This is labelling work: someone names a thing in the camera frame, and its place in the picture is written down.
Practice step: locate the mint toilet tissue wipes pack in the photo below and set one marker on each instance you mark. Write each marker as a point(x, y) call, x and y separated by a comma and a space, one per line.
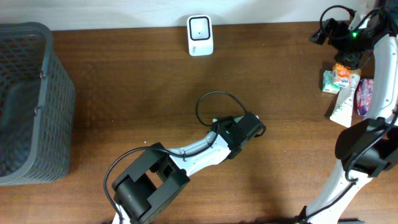
point(227, 119)

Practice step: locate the teal tissue pack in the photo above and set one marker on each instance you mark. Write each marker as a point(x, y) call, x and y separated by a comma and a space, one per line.
point(327, 84)

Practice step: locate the red purple floral tissue pack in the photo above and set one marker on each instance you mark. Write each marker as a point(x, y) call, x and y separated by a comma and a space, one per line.
point(364, 94)

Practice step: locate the white tube with cork cap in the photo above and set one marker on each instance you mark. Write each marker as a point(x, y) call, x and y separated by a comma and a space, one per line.
point(343, 110)

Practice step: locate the white barcode scanner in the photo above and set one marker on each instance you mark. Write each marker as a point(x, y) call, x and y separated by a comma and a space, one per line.
point(200, 35)

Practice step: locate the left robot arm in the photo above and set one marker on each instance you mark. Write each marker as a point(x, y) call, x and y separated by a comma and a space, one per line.
point(149, 185)

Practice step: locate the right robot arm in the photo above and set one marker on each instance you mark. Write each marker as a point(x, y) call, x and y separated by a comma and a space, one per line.
point(369, 147)

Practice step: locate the orange tissue pack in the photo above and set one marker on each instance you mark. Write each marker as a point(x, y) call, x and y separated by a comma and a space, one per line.
point(341, 75)

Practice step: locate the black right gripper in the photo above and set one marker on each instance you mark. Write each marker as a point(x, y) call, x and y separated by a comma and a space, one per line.
point(337, 29)

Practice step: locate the grey plastic mesh basket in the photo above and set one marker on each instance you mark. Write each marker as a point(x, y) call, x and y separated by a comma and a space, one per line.
point(37, 107)

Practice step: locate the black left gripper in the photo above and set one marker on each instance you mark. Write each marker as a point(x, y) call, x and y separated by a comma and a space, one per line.
point(227, 119)

